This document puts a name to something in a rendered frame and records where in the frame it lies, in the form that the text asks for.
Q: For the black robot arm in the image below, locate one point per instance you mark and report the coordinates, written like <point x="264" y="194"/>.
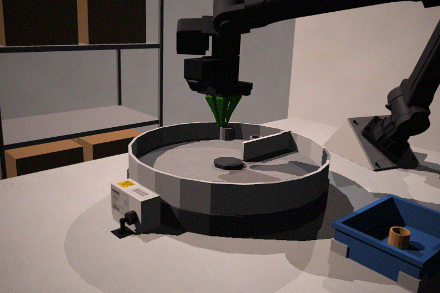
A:
<point x="409" y="103"/>

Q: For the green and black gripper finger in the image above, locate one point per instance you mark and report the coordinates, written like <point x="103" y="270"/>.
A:
<point x="212" y="101"/>
<point x="222" y="103"/>

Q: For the bronze bushing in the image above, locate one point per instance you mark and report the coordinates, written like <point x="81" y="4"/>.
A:
<point x="397" y="240"/>

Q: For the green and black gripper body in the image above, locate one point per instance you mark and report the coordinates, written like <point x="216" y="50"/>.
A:
<point x="241" y="88"/>

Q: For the blue crate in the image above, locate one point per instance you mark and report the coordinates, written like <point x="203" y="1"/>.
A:
<point x="362" y="236"/>

